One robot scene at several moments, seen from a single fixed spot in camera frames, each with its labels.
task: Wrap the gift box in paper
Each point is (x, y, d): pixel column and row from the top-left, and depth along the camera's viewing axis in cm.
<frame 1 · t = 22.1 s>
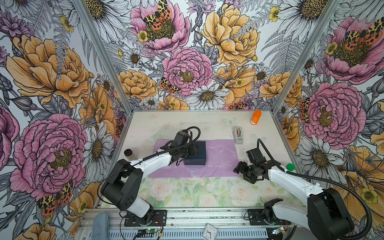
left hand: (196, 153, 89), fingers open
right hand: (238, 178, 85), fingers open
dark blue gift box: (200, 158, 89), point 8 cm above the table
purple and pink wrapping paper: (221, 156, 99), on the table
orange plastic bottle: (255, 117, 111), point 8 cm above the table
small jar with dark lid: (128, 153, 89), point 10 cm above the table
grey tape dispenser: (238, 135, 104), point 4 cm above the table

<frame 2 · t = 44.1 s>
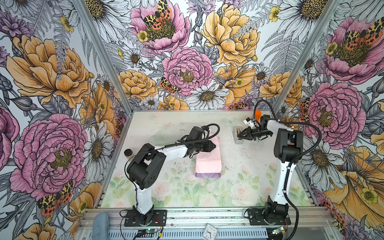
left hand: (213, 150, 91), fingers closed
right hand: (240, 138, 100), fingers closed
purple and pink wrapping paper: (208, 164, 88), point 7 cm above the table
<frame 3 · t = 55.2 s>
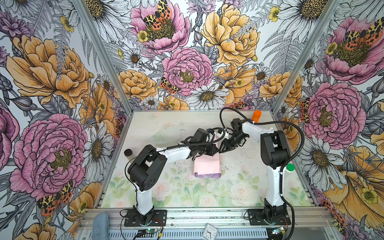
left hand: (216, 153, 90), fingers closed
right hand: (223, 153, 93), fingers open
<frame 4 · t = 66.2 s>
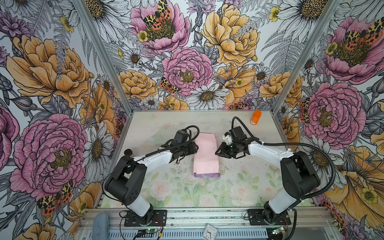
left hand: (195, 151, 91), fingers open
right hand: (217, 157, 87), fingers open
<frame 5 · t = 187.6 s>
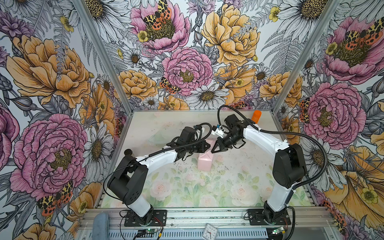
left hand: (208, 149, 85), fingers closed
right hand: (215, 154, 81), fingers closed
purple and pink wrapping paper: (205, 159, 83), point 13 cm above the table
